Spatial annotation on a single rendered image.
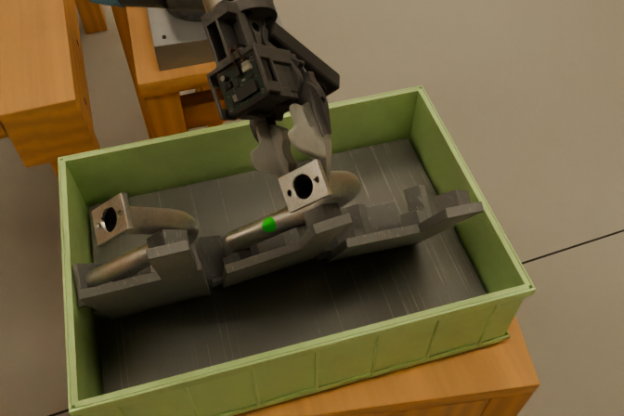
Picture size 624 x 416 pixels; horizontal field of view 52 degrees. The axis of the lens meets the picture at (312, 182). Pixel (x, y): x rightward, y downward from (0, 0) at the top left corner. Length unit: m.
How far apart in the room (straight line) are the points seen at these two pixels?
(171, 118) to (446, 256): 0.67
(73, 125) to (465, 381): 0.84
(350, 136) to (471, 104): 1.41
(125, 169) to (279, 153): 0.45
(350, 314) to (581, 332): 1.17
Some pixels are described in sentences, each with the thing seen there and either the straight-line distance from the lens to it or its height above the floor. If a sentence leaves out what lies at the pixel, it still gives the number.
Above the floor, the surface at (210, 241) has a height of 0.95.
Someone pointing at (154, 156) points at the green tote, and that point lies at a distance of 1.08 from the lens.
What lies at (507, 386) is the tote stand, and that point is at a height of 0.79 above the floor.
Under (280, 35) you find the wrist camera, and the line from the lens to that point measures 0.72.
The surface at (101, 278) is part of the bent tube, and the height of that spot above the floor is 0.97.
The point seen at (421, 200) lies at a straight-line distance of 0.90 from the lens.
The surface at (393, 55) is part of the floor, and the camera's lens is 2.69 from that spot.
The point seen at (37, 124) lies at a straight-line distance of 1.30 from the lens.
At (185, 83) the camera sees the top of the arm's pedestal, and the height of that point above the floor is 0.83.
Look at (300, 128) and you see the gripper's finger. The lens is 0.66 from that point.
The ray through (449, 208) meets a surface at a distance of 0.75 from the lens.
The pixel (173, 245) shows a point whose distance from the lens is 0.70.
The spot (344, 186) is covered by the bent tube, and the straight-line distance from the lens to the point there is 0.71.
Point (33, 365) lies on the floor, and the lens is 2.03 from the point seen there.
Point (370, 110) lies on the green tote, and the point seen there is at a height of 0.93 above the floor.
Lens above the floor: 1.73
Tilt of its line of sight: 52 degrees down
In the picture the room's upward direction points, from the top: straight up
